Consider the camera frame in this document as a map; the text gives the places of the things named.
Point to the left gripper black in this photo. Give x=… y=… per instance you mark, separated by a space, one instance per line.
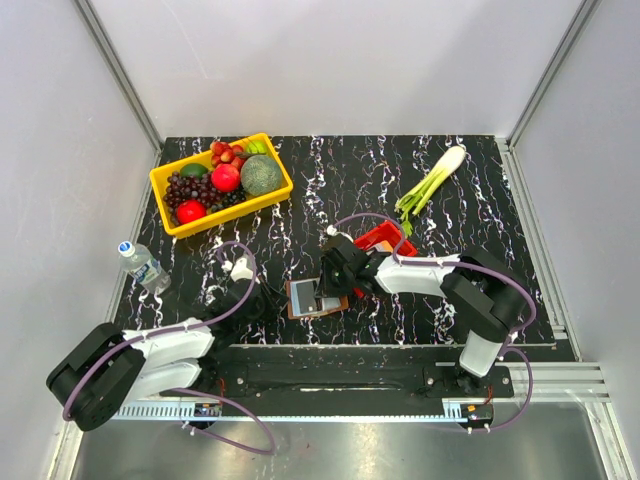
x=275 y=302

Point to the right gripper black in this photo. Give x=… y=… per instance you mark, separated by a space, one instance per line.
x=326 y=289

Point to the light blue credit card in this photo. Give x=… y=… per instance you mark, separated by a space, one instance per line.
x=303 y=297

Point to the brown leather card holder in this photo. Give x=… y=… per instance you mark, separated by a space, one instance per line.
x=344 y=300

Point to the grey silver credit card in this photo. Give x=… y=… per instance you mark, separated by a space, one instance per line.
x=328 y=304

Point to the red plastic card box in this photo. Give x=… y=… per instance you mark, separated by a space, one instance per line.
x=384 y=237

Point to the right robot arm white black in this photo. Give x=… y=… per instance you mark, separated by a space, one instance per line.
x=482 y=290

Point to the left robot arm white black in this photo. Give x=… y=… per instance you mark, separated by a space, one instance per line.
x=111 y=368

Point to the green celery stalk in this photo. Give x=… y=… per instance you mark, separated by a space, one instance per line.
x=412 y=203

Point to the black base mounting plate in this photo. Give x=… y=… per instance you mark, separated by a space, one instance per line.
x=430 y=380

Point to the black marble pattern mat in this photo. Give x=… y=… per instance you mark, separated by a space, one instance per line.
x=334 y=177

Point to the green cantaloupe melon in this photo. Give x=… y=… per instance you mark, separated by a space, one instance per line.
x=261 y=175

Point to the red apple lower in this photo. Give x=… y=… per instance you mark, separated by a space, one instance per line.
x=189 y=211

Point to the red apple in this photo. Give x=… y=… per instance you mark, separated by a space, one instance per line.
x=226 y=178
x=189 y=211

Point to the red apple upper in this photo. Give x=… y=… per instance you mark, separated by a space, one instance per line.
x=226 y=178

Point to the clear plastic water bottle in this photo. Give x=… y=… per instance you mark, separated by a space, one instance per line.
x=138 y=262

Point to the dark purple grape bunch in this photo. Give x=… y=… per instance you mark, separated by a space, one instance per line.
x=180 y=189

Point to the dark green avocado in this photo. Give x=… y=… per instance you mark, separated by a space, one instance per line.
x=194 y=170

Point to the red lychee cluster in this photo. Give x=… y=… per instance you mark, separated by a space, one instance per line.
x=223 y=153

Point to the yellow plastic fruit tray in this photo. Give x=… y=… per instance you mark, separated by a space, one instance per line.
x=159 y=182

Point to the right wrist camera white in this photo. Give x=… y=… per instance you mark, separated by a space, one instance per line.
x=332 y=231

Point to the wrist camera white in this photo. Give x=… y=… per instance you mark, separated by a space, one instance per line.
x=332 y=231
x=241 y=269

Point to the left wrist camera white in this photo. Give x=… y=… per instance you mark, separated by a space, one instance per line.
x=241 y=269

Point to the aluminium frame rail front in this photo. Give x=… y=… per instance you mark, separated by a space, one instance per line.
x=549 y=381

